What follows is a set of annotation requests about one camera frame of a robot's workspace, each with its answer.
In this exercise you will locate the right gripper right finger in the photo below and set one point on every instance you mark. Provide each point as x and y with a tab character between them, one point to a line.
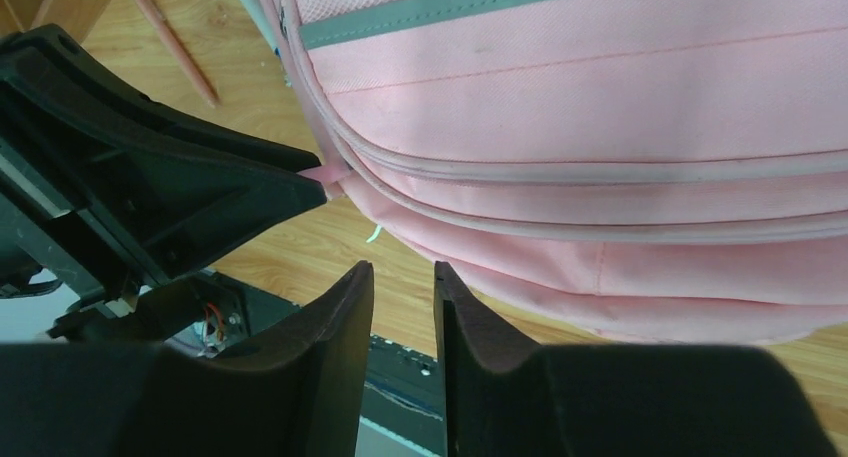
509	395

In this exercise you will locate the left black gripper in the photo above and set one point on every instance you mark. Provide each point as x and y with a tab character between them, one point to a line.
104	190

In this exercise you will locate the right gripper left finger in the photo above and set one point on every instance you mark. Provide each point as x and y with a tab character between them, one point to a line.
93	399

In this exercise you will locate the pink student backpack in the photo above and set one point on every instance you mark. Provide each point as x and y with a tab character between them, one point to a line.
645	170

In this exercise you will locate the wooden divided organizer tray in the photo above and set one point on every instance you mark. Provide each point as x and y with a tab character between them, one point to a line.
76	17

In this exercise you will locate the pink pencil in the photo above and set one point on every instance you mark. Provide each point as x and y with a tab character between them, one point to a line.
185	62

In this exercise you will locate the white blue marker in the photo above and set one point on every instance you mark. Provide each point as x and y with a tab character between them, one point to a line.
256	11

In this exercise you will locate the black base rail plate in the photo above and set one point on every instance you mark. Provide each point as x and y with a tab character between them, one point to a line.
312	381

